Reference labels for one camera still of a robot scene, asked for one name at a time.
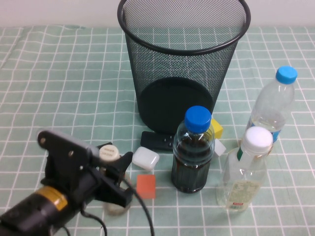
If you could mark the yellow cube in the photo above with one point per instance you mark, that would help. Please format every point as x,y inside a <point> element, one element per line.
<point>217,129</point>

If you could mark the dark liquid bottle blue cap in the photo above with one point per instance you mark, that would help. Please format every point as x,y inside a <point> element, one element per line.
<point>190,169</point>

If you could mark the black mesh wastebasket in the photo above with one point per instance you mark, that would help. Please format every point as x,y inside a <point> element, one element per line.
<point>177,61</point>

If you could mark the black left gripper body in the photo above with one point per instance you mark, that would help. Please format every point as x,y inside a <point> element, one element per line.
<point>110,191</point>

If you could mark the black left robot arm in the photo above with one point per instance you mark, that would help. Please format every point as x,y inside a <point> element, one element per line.
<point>27,214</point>

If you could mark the black remote control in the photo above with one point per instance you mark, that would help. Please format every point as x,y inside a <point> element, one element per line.
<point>152,141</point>

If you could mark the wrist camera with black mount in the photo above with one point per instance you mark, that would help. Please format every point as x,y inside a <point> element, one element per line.
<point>64,152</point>

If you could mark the white earbud case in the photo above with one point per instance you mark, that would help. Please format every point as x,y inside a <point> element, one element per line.
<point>145,158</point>

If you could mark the white cube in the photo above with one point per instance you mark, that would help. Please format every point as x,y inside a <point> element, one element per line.
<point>219,147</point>

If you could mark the orange cube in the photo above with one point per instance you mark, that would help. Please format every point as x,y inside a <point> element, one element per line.
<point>146,186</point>

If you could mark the small glass bottle cream cap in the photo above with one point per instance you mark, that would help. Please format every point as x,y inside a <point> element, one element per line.
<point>109,153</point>

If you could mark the yellow liquid bottle light-blue cap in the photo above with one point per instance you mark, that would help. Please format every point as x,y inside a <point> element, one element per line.
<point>274,100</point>

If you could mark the clear bottle white cap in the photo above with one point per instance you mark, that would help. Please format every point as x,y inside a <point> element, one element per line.
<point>242,177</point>

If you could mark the green checkered tablecloth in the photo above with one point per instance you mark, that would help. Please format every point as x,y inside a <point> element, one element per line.
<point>61,98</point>

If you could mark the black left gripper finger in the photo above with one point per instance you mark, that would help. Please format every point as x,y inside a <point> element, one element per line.
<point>123,163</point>
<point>105,144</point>

